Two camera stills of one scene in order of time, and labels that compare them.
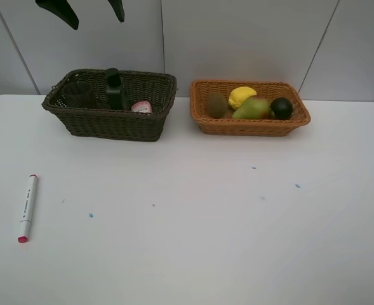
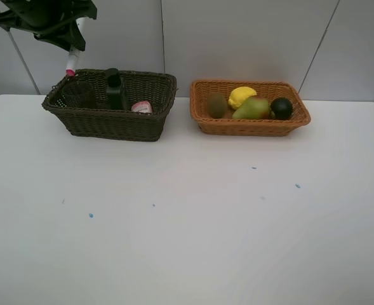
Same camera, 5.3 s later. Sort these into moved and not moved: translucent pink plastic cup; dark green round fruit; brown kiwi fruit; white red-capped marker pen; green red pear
Moved: white red-capped marker pen
Not moved: green red pear; translucent pink plastic cup; dark green round fruit; brown kiwi fruit
